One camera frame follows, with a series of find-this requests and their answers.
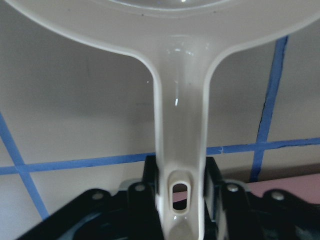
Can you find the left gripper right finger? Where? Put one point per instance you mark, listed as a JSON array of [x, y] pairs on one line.
[[227, 208]]

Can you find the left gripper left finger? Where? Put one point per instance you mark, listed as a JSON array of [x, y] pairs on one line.
[[143, 217]]

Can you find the cream plastic dustpan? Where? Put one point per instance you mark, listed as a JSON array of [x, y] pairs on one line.
[[181, 42]]

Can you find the black bag bin left side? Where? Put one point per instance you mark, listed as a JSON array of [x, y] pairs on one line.
[[281, 215]]

